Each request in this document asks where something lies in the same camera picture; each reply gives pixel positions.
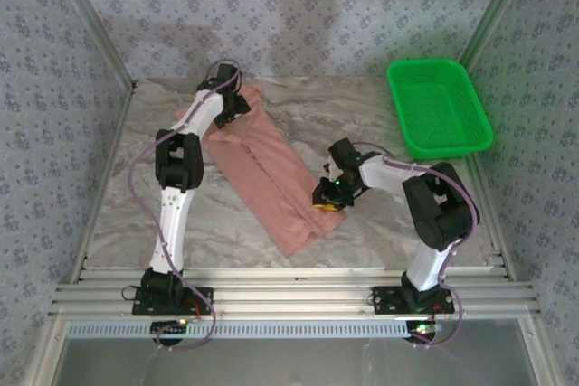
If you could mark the pink t-shirt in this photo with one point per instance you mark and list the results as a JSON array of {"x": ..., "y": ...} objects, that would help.
[{"x": 271, "y": 173}]

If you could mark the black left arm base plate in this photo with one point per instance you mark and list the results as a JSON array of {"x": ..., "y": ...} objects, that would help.
[{"x": 199, "y": 294}]

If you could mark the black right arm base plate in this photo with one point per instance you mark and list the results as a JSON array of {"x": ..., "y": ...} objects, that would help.
[{"x": 389, "y": 298}]

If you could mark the aluminium frame post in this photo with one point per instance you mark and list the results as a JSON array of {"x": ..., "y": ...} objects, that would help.
[
  {"x": 490, "y": 20},
  {"x": 93, "y": 20}
]

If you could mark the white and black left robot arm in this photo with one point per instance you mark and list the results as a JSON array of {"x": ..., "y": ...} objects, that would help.
[{"x": 174, "y": 223}]

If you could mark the grey metal sheet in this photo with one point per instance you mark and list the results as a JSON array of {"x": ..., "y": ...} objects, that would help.
[{"x": 294, "y": 359}]

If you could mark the green plastic basket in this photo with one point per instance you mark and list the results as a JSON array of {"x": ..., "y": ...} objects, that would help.
[{"x": 436, "y": 106}]

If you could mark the aluminium rail frame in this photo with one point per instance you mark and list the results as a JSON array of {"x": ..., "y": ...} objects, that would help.
[{"x": 294, "y": 295}]

